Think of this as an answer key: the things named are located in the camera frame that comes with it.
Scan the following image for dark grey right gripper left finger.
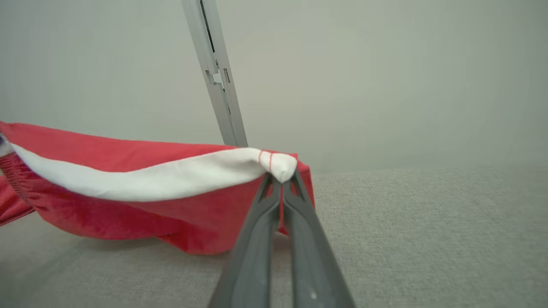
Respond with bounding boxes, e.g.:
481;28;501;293
208;173;283;308

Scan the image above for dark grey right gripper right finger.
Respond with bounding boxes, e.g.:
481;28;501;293
282;169;357;308

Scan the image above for red shorts with white trim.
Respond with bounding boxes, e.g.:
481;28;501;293
0;121;316;256

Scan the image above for grey partition post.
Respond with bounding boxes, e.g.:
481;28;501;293
181;0;238;148
201;0;249;148

